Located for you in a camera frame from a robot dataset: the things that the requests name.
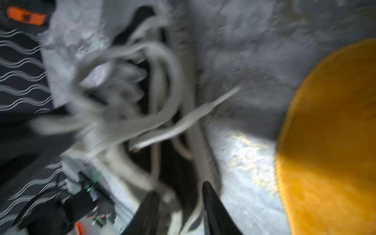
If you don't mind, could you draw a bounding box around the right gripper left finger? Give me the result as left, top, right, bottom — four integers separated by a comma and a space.
121, 191, 161, 235

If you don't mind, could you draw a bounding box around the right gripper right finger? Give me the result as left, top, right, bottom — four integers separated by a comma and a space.
202, 181, 242, 235

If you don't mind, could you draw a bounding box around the black white sneaker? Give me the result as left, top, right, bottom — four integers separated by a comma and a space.
29, 0, 241, 235

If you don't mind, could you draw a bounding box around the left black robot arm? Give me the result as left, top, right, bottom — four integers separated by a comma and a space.
1, 105, 116, 235

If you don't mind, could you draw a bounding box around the right yellow insole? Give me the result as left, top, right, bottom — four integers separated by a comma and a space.
276, 39, 376, 235

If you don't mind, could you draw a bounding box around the black plastic tool case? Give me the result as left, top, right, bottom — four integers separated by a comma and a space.
1, 0, 56, 34

